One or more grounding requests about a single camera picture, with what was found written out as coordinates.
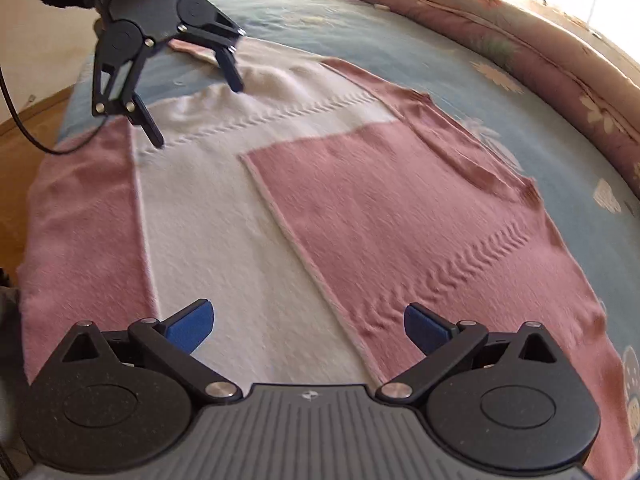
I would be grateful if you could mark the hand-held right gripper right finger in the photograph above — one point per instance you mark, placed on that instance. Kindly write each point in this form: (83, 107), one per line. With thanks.
(425, 327)

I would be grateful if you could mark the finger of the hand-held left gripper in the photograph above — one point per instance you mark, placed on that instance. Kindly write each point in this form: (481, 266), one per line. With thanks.
(150, 127)
(232, 70)

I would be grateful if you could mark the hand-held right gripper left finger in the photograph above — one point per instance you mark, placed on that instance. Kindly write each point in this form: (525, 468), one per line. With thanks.
(192, 325)

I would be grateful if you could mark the pink and white sweater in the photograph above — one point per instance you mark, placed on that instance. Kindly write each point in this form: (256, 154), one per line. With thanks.
(325, 210)

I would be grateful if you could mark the pink floral quilt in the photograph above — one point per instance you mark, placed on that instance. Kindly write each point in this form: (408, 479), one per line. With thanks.
(525, 35)

